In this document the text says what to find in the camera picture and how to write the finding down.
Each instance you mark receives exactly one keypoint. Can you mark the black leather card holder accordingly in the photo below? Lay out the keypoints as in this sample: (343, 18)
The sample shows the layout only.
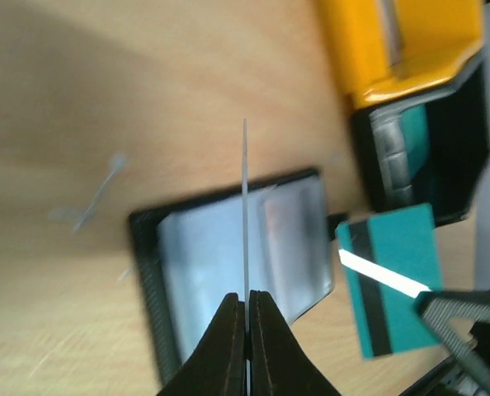
(189, 255)

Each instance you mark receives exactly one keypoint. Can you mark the teal card stack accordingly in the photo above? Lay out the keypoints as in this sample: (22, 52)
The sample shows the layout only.
(402, 143)

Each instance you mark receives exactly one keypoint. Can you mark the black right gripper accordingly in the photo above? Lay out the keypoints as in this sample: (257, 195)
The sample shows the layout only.
(476, 363)

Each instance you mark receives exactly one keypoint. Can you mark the white floral card stack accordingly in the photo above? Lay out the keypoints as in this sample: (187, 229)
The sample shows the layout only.
(392, 33)

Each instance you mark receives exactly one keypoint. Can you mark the teal credit card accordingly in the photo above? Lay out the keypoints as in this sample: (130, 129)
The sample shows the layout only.
(245, 259)
(389, 259)

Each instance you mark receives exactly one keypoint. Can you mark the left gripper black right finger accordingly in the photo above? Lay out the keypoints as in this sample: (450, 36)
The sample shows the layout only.
(279, 366)

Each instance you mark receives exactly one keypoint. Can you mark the black bin with teal cards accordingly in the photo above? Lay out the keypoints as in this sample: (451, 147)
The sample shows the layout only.
(457, 117)

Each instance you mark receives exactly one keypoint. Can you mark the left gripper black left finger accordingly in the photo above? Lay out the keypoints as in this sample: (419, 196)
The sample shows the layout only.
(217, 365)

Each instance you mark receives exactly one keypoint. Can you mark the yellow plastic bin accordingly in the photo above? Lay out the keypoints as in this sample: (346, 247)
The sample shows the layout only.
(382, 51)

